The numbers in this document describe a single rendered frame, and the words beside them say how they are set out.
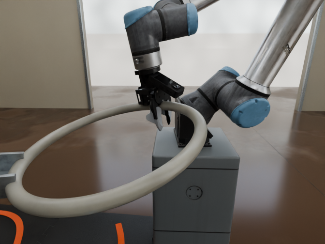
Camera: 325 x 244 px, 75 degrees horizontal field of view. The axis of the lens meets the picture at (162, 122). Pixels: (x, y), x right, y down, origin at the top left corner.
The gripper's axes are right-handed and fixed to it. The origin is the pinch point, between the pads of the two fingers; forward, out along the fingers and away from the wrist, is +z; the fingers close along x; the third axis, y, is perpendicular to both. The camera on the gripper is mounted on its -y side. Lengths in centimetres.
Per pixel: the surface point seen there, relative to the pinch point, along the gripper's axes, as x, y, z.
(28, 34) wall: -188, 480, -78
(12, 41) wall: -165, 513, -71
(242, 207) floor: -86, 5, 123
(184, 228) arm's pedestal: -6, 7, 63
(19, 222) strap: 33, 139, 85
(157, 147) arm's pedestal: -13.2, 18.9, 21.0
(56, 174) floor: -22, 186, 92
